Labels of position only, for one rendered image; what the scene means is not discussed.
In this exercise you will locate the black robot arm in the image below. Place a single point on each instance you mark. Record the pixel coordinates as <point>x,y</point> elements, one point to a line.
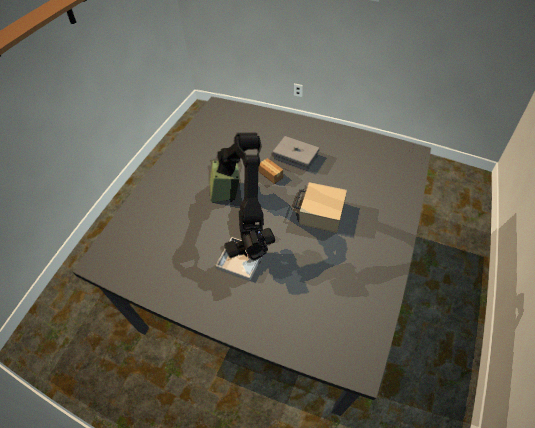
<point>250,209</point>

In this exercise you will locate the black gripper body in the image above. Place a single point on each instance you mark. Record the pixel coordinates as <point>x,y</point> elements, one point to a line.
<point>234,250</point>

